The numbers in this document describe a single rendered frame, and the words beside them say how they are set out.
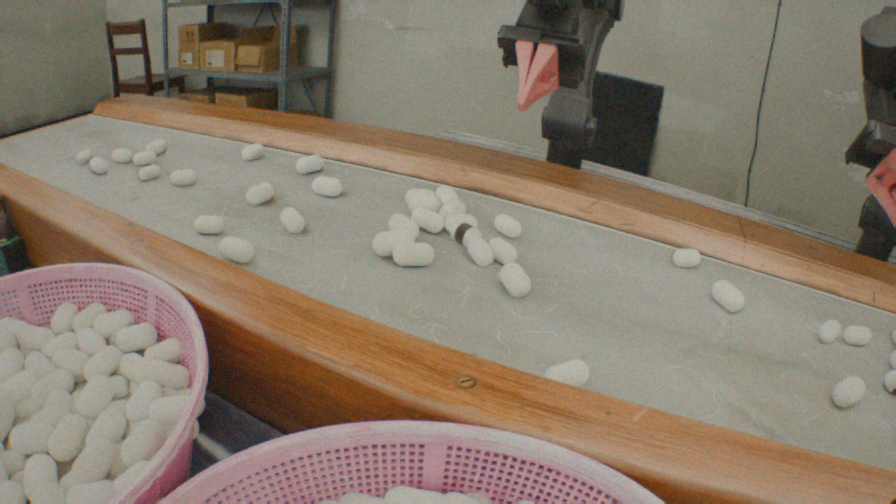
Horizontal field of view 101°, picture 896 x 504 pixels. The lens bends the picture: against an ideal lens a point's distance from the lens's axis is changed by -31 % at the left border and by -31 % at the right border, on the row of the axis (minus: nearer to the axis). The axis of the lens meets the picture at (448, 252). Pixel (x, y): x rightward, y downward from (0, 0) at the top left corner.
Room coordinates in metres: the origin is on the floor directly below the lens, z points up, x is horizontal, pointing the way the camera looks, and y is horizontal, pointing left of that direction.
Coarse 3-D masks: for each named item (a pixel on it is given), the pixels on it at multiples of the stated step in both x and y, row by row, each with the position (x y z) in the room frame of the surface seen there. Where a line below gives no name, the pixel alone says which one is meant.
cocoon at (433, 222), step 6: (414, 210) 0.46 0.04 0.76; (420, 210) 0.45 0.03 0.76; (426, 210) 0.45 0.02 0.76; (414, 216) 0.45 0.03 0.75; (420, 216) 0.45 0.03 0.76; (426, 216) 0.45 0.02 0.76; (432, 216) 0.44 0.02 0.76; (438, 216) 0.44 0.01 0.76; (420, 222) 0.45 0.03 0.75; (426, 222) 0.44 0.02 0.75; (432, 222) 0.44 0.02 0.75; (438, 222) 0.44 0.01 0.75; (444, 222) 0.45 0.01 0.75; (426, 228) 0.44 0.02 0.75; (432, 228) 0.44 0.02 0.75; (438, 228) 0.44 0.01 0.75
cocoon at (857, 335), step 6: (846, 330) 0.31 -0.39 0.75; (852, 330) 0.31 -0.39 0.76; (858, 330) 0.31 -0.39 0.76; (864, 330) 0.31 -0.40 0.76; (846, 336) 0.31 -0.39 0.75; (852, 336) 0.30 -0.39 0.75; (858, 336) 0.30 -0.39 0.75; (864, 336) 0.30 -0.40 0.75; (870, 336) 0.30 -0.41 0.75; (852, 342) 0.30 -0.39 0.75; (858, 342) 0.30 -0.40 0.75; (864, 342) 0.30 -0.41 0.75
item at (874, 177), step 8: (880, 160) 0.41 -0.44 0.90; (888, 160) 0.39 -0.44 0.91; (872, 168) 0.42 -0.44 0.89; (880, 168) 0.41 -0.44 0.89; (888, 168) 0.40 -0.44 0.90; (872, 176) 0.42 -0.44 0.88; (880, 176) 0.41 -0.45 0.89; (888, 176) 0.40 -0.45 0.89; (872, 184) 0.41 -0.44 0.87; (880, 184) 0.41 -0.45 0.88; (888, 184) 0.40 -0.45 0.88; (872, 192) 0.41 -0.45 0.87; (880, 192) 0.40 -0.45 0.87; (880, 200) 0.39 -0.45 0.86; (888, 200) 0.39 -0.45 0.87; (888, 208) 0.38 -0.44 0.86
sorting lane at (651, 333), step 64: (64, 128) 0.77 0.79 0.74; (128, 128) 0.77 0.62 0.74; (128, 192) 0.48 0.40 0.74; (192, 192) 0.49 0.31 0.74; (384, 192) 0.54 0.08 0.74; (256, 256) 0.37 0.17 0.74; (320, 256) 0.38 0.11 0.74; (448, 256) 0.40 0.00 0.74; (576, 256) 0.43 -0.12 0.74; (640, 256) 0.45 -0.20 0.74; (704, 256) 0.46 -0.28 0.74; (384, 320) 0.30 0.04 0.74; (448, 320) 0.31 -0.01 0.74; (512, 320) 0.31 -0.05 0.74; (576, 320) 0.32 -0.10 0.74; (640, 320) 0.33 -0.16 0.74; (704, 320) 0.33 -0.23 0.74; (768, 320) 0.34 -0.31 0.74; (640, 384) 0.25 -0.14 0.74; (704, 384) 0.25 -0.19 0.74; (768, 384) 0.25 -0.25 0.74; (832, 384) 0.25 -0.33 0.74; (832, 448) 0.18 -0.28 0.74
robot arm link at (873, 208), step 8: (872, 200) 0.62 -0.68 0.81; (872, 208) 0.62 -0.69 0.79; (880, 208) 0.61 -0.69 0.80; (864, 216) 0.63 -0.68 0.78; (872, 216) 0.61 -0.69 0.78; (880, 216) 0.60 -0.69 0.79; (888, 216) 0.59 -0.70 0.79; (864, 224) 0.63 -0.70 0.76; (872, 224) 0.61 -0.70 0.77; (880, 224) 0.60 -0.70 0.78; (888, 224) 0.59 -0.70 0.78; (880, 232) 0.60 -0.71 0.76; (888, 232) 0.59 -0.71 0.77
